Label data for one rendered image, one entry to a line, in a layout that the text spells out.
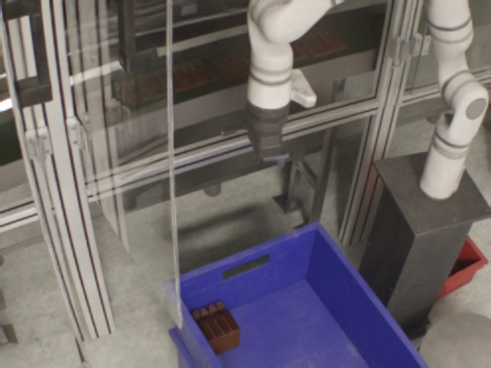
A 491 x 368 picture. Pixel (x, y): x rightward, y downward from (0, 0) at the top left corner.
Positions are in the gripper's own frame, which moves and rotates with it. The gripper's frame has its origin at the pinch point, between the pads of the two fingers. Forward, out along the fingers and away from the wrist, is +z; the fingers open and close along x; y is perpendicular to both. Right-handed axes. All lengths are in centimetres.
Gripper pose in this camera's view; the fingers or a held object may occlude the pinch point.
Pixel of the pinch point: (273, 167)
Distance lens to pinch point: 125.0
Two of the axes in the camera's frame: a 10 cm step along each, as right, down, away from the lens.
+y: -9.6, 1.8, -2.3
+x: 2.9, 7.0, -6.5
